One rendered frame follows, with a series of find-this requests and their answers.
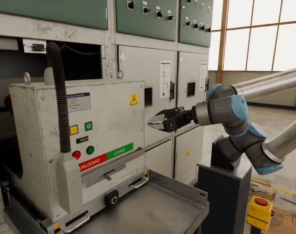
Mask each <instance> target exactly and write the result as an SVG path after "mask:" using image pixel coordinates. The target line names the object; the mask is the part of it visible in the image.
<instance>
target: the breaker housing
mask: <svg viewBox="0 0 296 234"><path fill-rule="evenodd" d="M143 80H145V79H119V78H105V79H88V80H71V81H65V86H78V85H95V84H107V83H119V82H131V81H143ZM54 87H55V85H45V82H37V83H31V85H25V83H21V84H9V89H10V95H11V101H12V107H13V114H14V120H15V126H16V132H17V138H18V143H19V149H20V157H21V163H22V168H23V175H22V178H21V179H20V178H18V177H17V176H16V175H15V174H14V173H13V172H12V171H11V170H10V169H9V168H8V167H7V166H6V165H5V164H3V166H5V167H6V168H7V169H8V170H9V171H10V172H11V173H12V174H13V175H14V179H15V185H16V186H15V188H16V189H17V190H18V191H19V192H20V193H21V194H22V195H23V196H24V197H25V198H26V199H27V200H28V201H29V202H30V203H31V204H32V205H33V206H34V207H35V208H36V209H37V210H38V211H39V212H40V213H41V214H42V215H43V216H44V217H45V218H46V219H47V218H48V219H49V220H50V221H51V222H53V213H52V206H51V199H50V192H49V185H48V178H47V170H46V161H45V154H44V147H43V140H42V133H41V125H40V118H39V109H38V101H37V94H36V89H42V88H54Z"/></svg>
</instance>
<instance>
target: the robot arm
mask: <svg viewBox="0 0 296 234"><path fill-rule="evenodd" d="M292 88H296V68H294V69H290V70H286V71H282V72H279V73H275V74H271V75H268V76H264V77H261V78H256V79H253V80H249V81H246V82H242V83H238V84H234V85H229V86H225V87H224V85H223V84H215V85H213V86H212V87H211V88H209V90H208V91H207V92H206V98H207V100H208V101H205V100H203V101H202V102H199V103H197V104H196V105H195V106H192V110H184V107H183V106H181V107H177V108H172V109H165V110H162V111H160V112H159V113H158V114H156V115H155V116H153V117H152V118H150V119H149V121H148V122H147V125H149V126H150V127H152V128H155V129H157V130H161V131H164V132H169V133H171V132H173V131H175V130H177V129H180V128H181V127H183V126H185V125H188V124H190V123H191V120H193V121H194V123H195V124H199V125H200V126H206V125H213V124H222V126H223V127H224V130H225V132H226V133H227V134H228V135H229V136H227V137H223V138H221V139H219V140H218V146H219V148H220V150H221V151H222V153H223V154H224V155H225V156H226V157H227V158H228V159H229V160H231V161H233V162H236V161H237V160H239V158H240V157H241V155H242V154H243V153H245V154H246V156H247V157H248V159H249V161H250V162H251V164H252V166H253V167H254V169H255V170H256V172H257V173H258V174H259V175H267V174H270V173H273V172H276V171H278V170H281V169H282V168H283V164H282V162H284V161H285V156H286V155H288V154H289V153H290V152H292V151H294V150H295V149H296V121H295V122H294V123H292V124H291V125H290V126H289V127H287V128H286V129H285V130H284V131H282V132H281V133H280V134H279V135H277V136H276V137H275V138H273V139H272V140H271V141H265V139H267V134H266V133H265V132H264V131H263V129H262V128H261V127H259V126H258V125H257V124H255V123H253V122H248V121H247V119H249V111H248V106H247V103H246V101H249V100H253V99H256V98H260V97H264V96H267V95H271V94H274V93H278V92H281V91H285V90H289V89H292ZM165 118H167V119H166V120H165ZM156 121H163V122H162V123H152V122H156Z"/></svg>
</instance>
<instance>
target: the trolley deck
mask: <svg viewBox="0 0 296 234"><path fill-rule="evenodd" d="M20 202H21V204H22V205H23V206H24V207H25V208H26V209H27V210H28V211H29V212H30V213H31V214H32V216H33V217H34V218H35V219H37V218H40V216H39V215H38V214H37V213H36V212H35V211H34V210H33V209H32V208H31V206H30V205H29V204H28V203H27V202H26V201H25V200H22V201H20ZM209 206H210V202H209V201H207V207H206V208H205V209H204V210H201V209H199V208H197V207H195V206H192V205H190V204H188V203H186V202H184V201H182V200H180V199H178V198H176V197H174V196H172V195H169V194H167V193H165V192H163V191H161V190H159V189H157V188H154V187H152V186H150V185H148V184H146V183H144V184H143V185H141V186H140V187H138V188H134V189H132V190H131V191H129V192H128V193H126V194H125V195H123V196H121V197H120V198H119V201H118V202H117V203H115V204H113V205H112V206H110V207H109V208H108V207H107V206H106V207H104V208H103V209H101V210H100V211H98V212H97V213H95V214H94V215H92V216H90V219H89V220H88V221H86V222H85V223H83V224H82V225H80V226H79V227H77V228H76V229H74V230H73V231H71V232H69V233H64V234H193V233H194V232H195V231H196V229H197V228H198V227H199V225H200V224H201V223H202V221H203V220H204V219H205V217H206V216H207V215H208V213H209ZM2 210H3V215H4V219H5V222H6V223H7V224H8V226H9V227H10V229H11V230H12V231H13V233H14V234H32V233H31V232H30V231H29V230H28V228H27V227H26V226H25V224H24V223H23V222H22V221H21V220H20V218H19V217H18V216H17V215H16V214H15V212H14V211H13V210H12V209H11V208H10V206H9V207H7V208H5V209H2Z"/></svg>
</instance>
